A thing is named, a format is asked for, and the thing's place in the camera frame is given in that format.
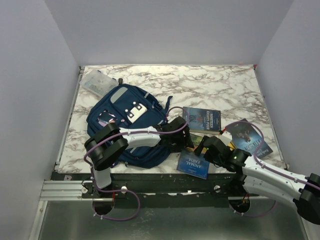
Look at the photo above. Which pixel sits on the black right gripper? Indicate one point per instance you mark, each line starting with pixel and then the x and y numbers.
pixel 198 149

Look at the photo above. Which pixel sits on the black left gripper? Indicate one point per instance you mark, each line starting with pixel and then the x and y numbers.
pixel 186 142

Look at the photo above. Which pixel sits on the Animal Farm book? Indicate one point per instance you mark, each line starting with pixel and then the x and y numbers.
pixel 191 164

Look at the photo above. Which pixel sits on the Nineteen Eighty-Four book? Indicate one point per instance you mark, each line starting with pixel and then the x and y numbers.
pixel 204 121

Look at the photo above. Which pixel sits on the navy blue student backpack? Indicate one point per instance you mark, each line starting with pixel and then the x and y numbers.
pixel 117 105

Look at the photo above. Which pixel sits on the purple highlighter marker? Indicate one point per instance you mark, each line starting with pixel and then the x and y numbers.
pixel 103 123

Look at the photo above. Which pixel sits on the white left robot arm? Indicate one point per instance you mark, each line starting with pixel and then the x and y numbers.
pixel 109 143

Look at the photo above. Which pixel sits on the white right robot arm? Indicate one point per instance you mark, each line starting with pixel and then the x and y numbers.
pixel 257 177

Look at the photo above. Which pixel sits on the clear plastic organiser box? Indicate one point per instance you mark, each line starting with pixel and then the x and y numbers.
pixel 98 83

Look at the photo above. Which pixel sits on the black mounting base plate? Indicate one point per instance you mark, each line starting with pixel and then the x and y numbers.
pixel 131 199

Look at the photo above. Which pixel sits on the aluminium extrusion rail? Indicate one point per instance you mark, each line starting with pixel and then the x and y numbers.
pixel 62 190

